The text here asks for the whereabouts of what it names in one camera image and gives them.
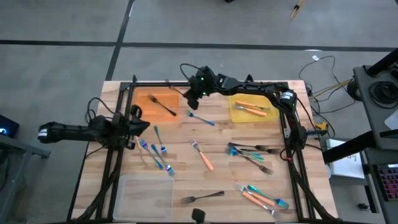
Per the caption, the white box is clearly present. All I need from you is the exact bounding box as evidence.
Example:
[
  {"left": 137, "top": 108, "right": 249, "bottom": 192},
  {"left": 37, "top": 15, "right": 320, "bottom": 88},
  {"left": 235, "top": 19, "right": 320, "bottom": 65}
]
[{"left": 325, "top": 138, "right": 365, "bottom": 180}]

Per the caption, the blue and orange cutlery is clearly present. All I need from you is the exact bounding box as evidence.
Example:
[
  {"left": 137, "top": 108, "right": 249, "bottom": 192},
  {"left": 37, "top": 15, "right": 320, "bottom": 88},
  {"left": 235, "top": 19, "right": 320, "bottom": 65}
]
[{"left": 241, "top": 191, "right": 282, "bottom": 220}]

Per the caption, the yellow floor cable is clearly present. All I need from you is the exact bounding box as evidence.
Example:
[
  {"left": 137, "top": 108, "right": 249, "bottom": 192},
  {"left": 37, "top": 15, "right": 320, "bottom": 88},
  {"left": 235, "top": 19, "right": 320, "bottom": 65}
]
[{"left": 310, "top": 79, "right": 352, "bottom": 98}]

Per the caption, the black device with blue light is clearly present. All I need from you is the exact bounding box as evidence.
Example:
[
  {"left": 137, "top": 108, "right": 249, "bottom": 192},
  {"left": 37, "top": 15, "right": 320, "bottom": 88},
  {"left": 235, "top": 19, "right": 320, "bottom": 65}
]
[{"left": 0, "top": 114, "right": 20, "bottom": 139}]

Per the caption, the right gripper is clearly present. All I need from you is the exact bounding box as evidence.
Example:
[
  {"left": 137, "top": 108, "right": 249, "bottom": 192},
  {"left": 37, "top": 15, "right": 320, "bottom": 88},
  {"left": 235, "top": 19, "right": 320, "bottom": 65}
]
[{"left": 187, "top": 67, "right": 220, "bottom": 111}]

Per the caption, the black aluminium table frame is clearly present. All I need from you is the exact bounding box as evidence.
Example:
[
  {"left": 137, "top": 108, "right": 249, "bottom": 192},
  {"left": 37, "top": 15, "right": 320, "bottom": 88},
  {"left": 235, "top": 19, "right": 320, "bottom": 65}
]
[{"left": 67, "top": 74, "right": 340, "bottom": 224}]

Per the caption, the distant silver fork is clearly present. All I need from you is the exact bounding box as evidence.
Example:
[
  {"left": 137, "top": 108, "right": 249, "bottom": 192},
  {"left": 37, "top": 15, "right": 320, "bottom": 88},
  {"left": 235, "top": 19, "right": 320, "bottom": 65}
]
[{"left": 139, "top": 139, "right": 164, "bottom": 170}]

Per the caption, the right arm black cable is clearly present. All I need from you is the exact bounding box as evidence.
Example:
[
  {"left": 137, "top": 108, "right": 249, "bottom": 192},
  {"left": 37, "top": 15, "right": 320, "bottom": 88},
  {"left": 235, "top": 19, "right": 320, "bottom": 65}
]
[{"left": 179, "top": 63, "right": 203, "bottom": 82}]

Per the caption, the orange-handled knife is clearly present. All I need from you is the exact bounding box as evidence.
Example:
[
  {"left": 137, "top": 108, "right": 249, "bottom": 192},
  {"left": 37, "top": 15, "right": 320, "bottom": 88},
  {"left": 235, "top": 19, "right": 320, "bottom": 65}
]
[{"left": 234, "top": 100, "right": 271, "bottom": 111}]

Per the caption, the iridescent blue spoon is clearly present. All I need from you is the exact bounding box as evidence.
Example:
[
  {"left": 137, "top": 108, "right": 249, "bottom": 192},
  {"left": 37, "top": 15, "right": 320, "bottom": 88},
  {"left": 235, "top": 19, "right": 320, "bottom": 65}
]
[{"left": 226, "top": 147, "right": 262, "bottom": 158}]

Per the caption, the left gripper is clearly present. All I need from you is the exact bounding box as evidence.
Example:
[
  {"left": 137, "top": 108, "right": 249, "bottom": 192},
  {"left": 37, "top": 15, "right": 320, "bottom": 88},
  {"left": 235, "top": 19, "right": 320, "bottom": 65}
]
[{"left": 119, "top": 105, "right": 150, "bottom": 150}]

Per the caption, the black metal beam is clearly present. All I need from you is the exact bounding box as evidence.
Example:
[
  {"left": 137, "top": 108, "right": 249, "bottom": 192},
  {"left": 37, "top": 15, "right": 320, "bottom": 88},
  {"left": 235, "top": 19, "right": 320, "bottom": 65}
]
[{"left": 322, "top": 129, "right": 398, "bottom": 164}]

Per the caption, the clear plastic bin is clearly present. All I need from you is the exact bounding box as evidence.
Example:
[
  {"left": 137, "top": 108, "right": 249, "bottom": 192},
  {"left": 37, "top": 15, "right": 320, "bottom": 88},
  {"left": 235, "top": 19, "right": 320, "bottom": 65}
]
[{"left": 113, "top": 174, "right": 175, "bottom": 222}]

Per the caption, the black floor cable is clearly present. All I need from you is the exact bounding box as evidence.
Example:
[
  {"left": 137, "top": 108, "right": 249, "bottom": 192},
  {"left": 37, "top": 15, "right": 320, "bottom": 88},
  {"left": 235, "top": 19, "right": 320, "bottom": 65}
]
[{"left": 297, "top": 55, "right": 354, "bottom": 116}]

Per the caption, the yellow translucent plastic bin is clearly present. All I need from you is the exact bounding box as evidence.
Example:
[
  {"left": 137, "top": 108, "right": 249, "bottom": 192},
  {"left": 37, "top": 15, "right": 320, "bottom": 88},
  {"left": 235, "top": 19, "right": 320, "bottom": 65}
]
[{"left": 228, "top": 92, "right": 280, "bottom": 124}]

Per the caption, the black cable coil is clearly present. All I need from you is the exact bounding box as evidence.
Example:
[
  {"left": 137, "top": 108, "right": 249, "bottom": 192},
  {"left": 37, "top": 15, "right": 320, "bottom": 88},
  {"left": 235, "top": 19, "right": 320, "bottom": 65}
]
[{"left": 368, "top": 80, "right": 398, "bottom": 110}]

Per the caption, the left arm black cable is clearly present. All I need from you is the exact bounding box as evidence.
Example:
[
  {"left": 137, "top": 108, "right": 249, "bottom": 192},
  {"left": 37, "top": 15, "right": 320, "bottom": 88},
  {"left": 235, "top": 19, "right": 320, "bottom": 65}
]
[{"left": 84, "top": 97, "right": 114, "bottom": 125}]

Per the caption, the black spoon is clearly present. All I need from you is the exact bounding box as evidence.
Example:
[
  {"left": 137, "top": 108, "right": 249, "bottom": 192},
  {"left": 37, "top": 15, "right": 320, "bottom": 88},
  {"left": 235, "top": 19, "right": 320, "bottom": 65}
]
[{"left": 239, "top": 148, "right": 282, "bottom": 155}]

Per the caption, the yellow connector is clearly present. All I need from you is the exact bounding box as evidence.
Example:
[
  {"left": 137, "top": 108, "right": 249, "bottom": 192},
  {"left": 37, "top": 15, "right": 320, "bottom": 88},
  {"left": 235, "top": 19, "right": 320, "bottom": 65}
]
[{"left": 315, "top": 121, "right": 329, "bottom": 135}]

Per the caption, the black backlit keyboard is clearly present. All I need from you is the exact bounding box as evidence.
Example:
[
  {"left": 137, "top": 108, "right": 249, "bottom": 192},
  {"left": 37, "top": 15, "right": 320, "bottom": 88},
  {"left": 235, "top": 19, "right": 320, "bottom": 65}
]
[{"left": 374, "top": 163, "right": 398, "bottom": 202}]

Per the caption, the grey metal bench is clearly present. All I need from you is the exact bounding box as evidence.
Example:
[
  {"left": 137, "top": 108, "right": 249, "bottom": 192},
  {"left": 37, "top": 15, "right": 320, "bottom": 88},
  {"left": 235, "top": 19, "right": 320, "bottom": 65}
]
[{"left": 0, "top": 133, "right": 52, "bottom": 224}]

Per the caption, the orange translucent plastic bin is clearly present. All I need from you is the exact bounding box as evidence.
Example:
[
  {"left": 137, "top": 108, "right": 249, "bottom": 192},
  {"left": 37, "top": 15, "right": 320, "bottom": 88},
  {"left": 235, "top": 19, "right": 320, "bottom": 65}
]
[{"left": 132, "top": 88, "right": 180, "bottom": 124}]

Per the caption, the grey equipment cart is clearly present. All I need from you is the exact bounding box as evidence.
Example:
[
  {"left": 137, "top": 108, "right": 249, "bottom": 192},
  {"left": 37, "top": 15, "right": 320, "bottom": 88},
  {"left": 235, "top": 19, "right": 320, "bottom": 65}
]
[{"left": 353, "top": 48, "right": 398, "bottom": 151}]

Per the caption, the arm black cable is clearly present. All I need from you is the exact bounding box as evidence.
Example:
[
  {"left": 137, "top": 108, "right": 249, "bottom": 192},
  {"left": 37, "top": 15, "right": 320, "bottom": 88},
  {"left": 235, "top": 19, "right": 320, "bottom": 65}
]
[
  {"left": 179, "top": 63, "right": 203, "bottom": 82},
  {"left": 84, "top": 97, "right": 114, "bottom": 125}
]

